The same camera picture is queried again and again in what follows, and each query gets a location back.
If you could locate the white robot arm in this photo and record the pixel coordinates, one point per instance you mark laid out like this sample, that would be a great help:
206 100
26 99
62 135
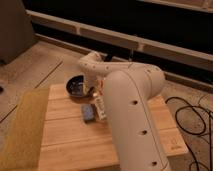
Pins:
127 88

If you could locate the dark ceramic bowl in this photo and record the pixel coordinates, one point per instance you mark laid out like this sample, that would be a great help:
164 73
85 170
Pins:
74 87

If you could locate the blue rectangular block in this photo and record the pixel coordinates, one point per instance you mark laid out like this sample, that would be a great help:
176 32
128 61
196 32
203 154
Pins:
88 113

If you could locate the grey cabinet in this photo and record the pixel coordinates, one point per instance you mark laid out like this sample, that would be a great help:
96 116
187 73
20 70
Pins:
16 31

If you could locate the white window frame rail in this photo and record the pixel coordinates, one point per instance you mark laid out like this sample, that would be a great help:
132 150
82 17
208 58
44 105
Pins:
155 48

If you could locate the white tube with label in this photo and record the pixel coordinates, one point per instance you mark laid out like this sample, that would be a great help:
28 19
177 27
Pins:
99 104

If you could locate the orange small object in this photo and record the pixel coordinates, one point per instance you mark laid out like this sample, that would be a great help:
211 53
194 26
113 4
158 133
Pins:
100 86

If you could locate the yellow green cloth mat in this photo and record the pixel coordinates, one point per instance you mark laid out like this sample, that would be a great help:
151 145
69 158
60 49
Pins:
21 150

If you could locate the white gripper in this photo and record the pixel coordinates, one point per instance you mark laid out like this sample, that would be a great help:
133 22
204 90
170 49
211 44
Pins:
90 80

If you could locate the wooden board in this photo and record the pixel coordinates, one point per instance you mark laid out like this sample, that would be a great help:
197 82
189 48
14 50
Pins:
69 144

